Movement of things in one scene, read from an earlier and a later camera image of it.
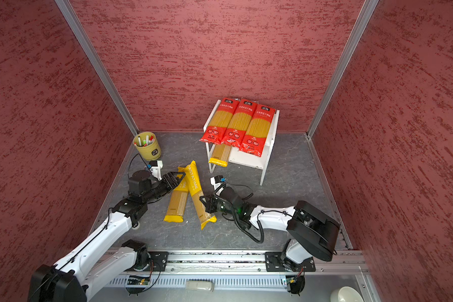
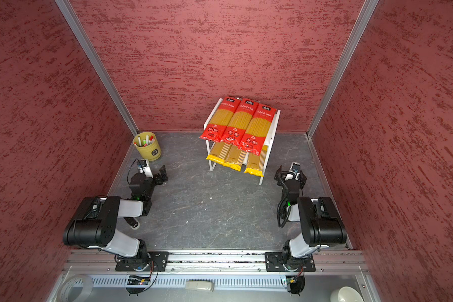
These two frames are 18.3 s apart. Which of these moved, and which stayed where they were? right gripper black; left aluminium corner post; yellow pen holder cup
Moved: right gripper black
Stayed: left aluminium corner post; yellow pen holder cup
